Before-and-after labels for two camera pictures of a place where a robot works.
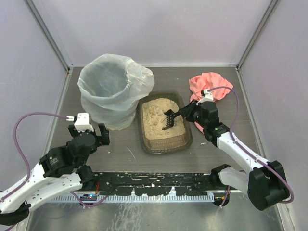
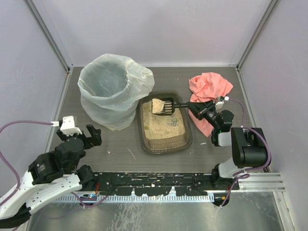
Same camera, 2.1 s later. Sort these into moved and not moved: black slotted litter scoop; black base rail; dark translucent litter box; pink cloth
Moved: black slotted litter scoop
Not moved: black base rail; dark translucent litter box; pink cloth
